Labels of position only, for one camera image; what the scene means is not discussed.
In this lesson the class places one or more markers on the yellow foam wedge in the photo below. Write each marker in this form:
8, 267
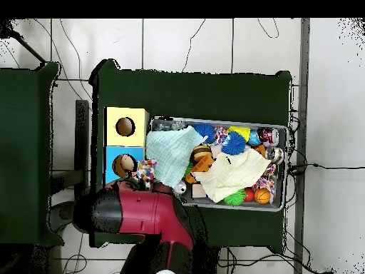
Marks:
241, 132

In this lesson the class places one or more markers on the black upright bar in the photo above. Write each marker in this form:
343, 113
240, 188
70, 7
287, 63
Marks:
81, 142

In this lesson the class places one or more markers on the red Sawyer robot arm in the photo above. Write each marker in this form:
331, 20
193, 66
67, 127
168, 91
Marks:
142, 208

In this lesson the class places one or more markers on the crushed soda can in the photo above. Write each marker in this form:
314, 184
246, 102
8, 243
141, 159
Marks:
268, 137

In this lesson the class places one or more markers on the dark green side table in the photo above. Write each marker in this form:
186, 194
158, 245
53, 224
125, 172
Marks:
25, 142

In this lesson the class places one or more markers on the blue spiky ball with eyes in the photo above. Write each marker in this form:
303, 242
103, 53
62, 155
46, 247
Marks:
233, 142

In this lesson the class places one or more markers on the green spiky ball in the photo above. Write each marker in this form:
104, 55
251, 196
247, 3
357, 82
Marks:
235, 197

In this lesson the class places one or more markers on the polka-dot cloth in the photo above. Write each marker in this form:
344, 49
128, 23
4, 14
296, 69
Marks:
266, 182
145, 169

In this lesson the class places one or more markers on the mint green waffle cloth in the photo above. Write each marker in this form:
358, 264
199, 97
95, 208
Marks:
171, 154

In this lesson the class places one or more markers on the dark green table cloth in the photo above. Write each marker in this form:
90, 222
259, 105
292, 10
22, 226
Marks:
199, 94

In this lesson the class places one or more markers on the toy burger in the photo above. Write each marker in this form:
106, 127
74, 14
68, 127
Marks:
201, 152

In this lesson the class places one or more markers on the wooden three-hole box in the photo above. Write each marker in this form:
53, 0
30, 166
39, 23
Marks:
125, 139

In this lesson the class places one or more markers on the shallow mesh bin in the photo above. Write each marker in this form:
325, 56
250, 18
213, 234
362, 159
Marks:
281, 199

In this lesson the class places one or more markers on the cream waffle cloth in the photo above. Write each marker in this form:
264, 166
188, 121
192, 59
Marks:
233, 174

